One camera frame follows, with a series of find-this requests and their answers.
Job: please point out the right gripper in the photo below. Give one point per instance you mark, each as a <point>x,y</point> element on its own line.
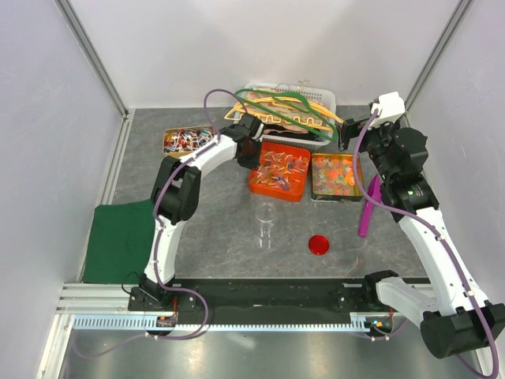
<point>348,129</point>

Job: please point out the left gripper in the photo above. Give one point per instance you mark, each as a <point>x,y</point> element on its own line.
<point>254,163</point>

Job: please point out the orange tray of lollipops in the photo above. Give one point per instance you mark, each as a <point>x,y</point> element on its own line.
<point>282,172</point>

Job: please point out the gold tin of gummies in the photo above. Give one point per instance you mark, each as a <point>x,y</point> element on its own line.
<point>332,177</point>

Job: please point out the purple plastic scoop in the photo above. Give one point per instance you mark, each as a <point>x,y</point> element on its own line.
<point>375,194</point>

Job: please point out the gold tin of candies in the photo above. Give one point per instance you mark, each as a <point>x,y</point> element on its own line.
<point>182,141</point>

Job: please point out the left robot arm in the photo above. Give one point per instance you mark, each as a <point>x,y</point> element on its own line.
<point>175,196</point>

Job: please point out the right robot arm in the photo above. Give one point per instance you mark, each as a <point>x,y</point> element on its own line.
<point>460,317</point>

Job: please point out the black garment in basket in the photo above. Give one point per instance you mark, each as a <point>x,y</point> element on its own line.
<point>293,133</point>

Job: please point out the orange clothes hanger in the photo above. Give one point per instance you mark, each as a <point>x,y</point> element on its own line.
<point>292,112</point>

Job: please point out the floral pink cloth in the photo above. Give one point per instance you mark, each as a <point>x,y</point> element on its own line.
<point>276,114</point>

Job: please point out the yellow clothes hanger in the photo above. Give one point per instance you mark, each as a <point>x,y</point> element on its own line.
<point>304,112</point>

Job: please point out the white plastic basket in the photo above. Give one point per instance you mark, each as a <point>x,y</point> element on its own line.
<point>289,92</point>

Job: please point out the green clothes hanger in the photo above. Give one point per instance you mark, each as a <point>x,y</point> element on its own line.
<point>292,112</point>

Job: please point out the clear glass jar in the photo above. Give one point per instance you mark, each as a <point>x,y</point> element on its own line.
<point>266,215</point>

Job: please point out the red jar lid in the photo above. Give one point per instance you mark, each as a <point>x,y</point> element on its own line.
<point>318,245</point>

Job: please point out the green cloth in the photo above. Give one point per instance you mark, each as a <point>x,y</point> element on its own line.
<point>119,243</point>

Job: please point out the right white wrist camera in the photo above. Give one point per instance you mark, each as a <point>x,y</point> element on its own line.
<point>389,107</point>

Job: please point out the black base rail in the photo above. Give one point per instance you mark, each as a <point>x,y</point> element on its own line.
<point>285,300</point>

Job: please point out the grey cable duct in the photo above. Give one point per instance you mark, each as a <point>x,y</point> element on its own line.
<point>356,323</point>

